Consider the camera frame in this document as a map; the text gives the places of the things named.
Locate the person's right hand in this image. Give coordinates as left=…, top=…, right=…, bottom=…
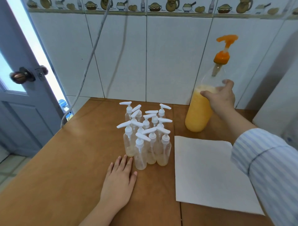
left=200, top=79, right=236, bottom=115

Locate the person's left hand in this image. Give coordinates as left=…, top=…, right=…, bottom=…
left=100, top=155, right=138, bottom=207

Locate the large orange liquid pump bottle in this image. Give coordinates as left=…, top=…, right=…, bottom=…
left=185, top=34, right=239, bottom=133

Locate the person's right forearm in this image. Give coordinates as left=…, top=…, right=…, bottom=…
left=211, top=106, right=298, bottom=226

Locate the person's left forearm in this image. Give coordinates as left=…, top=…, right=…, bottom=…
left=79, top=201, right=131, bottom=226

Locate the cluster of small pump bottles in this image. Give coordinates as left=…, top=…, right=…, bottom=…
left=116, top=101, right=173, bottom=170

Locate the white paper sheet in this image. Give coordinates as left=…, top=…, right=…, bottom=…
left=174, top=136, right=265, bottom=216

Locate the blue plastic object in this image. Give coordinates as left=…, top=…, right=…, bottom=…
left=58, top=99, right=71, bottom=115

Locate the grey-blue door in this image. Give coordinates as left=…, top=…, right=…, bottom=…
left=0, top=0, right=75, bottom=159

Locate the bronze door knob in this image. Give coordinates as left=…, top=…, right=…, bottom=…
left=9, top=65, right=49, bottom=85

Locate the grey hanging cable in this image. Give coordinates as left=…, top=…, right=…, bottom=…
left=60, top=0, right=113, bottom=129

